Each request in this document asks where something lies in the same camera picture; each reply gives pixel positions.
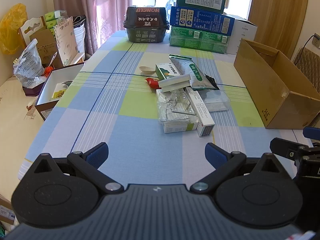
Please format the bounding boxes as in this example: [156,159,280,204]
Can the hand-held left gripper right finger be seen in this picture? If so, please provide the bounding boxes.
[189,142,292,194]

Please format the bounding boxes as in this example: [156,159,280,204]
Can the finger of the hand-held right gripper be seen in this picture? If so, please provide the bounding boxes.
[270,137,310,165]
[303,127,320,139]

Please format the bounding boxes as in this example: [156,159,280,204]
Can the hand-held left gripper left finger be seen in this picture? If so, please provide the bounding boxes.
[32,142,125,195]

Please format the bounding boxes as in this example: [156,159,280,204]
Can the long white medicine box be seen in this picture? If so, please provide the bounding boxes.
[185,87,215,137]

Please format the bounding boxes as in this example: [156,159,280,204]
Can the white and green medicine box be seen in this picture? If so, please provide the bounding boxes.
[162,119,199,133]

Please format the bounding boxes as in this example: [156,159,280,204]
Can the clear plastic box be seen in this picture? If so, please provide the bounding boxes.
[200,89,231,112]

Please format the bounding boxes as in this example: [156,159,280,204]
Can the clear blister packaging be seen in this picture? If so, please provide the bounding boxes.
[156,89,198,123]

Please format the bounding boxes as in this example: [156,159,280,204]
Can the brown cardboard box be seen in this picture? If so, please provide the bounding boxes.
[234,38,320,130]

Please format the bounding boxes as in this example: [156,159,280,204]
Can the black audio cable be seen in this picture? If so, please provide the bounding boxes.
[204,74,220,90]

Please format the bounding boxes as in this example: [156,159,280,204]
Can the white square night light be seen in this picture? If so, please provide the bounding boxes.
[158,74,192,93]

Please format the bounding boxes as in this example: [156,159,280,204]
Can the silver tea pouch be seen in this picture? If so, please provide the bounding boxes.
[169,54,218,90]

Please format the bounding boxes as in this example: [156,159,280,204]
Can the red snack packet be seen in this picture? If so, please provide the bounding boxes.
[145,77,160,88]

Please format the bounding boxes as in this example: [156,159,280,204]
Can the desktop with checked tablecloth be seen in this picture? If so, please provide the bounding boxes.
[17,30,320,195]

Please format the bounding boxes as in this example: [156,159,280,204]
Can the chair with quilted cover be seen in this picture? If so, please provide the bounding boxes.
[292,47,320,80]

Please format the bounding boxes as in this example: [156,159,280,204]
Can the open white-lined gift box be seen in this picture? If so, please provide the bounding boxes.
[35,62,85,120]

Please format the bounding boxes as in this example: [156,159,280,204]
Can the cream side table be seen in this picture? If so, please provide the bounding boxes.
[0,77,45,200]

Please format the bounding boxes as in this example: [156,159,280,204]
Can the maroon box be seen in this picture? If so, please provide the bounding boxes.
[22,85,40,97]

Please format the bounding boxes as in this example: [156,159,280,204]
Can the small printed carton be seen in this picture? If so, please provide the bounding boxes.
[0,195,17,227]

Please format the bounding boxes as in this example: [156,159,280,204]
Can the clear printed plastic bag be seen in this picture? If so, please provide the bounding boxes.
[13,39,47,88]

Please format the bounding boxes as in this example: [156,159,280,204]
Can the green wrapped pack carton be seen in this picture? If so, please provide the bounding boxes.
[169,27,230,54]

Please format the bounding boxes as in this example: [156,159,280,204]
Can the white carton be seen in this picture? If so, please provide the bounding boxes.
[226,19,258,55]

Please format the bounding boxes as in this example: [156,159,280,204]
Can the brown die-cut cardboard carton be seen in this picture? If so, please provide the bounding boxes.
[19,16,63,68]

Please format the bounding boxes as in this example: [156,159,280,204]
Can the tan curtain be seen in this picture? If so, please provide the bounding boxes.
[247,0,310,60]

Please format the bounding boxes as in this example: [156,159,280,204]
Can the blue carton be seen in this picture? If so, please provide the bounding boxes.
[169,6,235,36]

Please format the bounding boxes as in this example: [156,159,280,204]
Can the black instant meal box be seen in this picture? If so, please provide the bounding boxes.
[123,6,170,43]

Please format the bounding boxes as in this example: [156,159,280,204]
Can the green tissue packs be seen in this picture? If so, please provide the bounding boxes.
[45,10,68,34]

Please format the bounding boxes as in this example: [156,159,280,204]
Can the pink curtain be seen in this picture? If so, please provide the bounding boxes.
[51,0,133,55]

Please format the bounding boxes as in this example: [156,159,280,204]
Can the yellow plastic bag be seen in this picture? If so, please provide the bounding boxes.
[0,4,28,54]

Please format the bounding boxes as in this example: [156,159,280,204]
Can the dark charger cable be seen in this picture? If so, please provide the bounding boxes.
[291,36,316,60]

